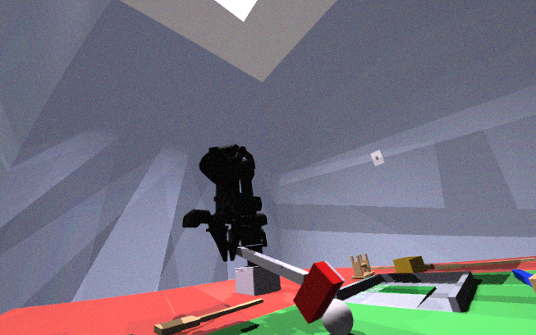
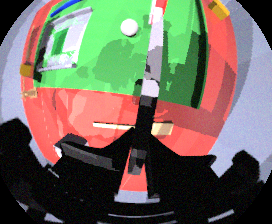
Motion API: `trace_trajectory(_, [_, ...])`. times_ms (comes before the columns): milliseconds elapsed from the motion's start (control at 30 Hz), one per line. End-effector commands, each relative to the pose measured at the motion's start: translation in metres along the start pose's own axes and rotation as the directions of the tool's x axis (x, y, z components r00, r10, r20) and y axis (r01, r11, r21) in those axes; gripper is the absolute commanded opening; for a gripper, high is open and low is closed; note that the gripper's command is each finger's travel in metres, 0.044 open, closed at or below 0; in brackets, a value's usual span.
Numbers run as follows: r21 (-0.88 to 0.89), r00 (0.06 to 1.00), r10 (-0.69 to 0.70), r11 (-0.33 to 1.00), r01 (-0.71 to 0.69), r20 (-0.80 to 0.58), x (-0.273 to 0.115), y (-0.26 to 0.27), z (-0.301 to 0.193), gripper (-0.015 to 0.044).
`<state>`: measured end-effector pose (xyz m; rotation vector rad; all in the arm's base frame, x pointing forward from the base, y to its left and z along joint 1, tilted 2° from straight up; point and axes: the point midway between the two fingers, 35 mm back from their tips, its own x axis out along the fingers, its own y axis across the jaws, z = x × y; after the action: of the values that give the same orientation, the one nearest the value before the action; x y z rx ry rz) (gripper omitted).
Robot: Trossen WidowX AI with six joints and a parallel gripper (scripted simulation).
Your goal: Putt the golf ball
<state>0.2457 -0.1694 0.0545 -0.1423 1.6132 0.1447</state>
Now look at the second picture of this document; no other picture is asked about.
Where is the blue putter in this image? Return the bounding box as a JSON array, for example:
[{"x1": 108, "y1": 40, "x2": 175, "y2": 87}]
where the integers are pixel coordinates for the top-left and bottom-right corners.
[{"x1": 50, "y1": 0, "x2": 81, "y2": 18}]

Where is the red putter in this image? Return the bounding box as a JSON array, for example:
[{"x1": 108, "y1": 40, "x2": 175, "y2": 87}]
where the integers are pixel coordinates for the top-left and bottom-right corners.
[{"x1": 127, "y1": 0, "x2": 167, "y2": 176}]

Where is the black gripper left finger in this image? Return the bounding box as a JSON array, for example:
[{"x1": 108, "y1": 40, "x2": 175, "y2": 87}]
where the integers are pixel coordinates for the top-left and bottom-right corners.
[{"x1": 60, "y1": 127, "x2": 133, "y2": 197}]

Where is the green rectangular mat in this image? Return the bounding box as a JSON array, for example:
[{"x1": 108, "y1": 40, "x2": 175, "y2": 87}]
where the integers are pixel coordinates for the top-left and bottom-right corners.
[{"x1": 32, "y1": 0, "x2": 201, "y2": 107}]

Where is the white ball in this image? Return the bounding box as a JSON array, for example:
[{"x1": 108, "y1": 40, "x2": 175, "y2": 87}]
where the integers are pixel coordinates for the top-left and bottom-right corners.
[{"x1": 120, "y1": 19, "x2": 139, "y2": 36}]

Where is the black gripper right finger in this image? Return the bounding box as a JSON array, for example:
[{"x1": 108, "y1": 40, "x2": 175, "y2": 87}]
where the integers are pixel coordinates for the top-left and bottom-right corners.
[{"x1": 144, "y1": 135, "x2": 217, "y2": 200}]

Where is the mustard yellow cube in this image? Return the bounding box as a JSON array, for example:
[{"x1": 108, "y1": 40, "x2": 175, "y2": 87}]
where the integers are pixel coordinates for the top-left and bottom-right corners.
[
  {"x1": 207, "y1": 0, "x2": 229, "y2": 22},
  {"x1": 19, "y1": 63, "x2": 32, "y2": 77}
]

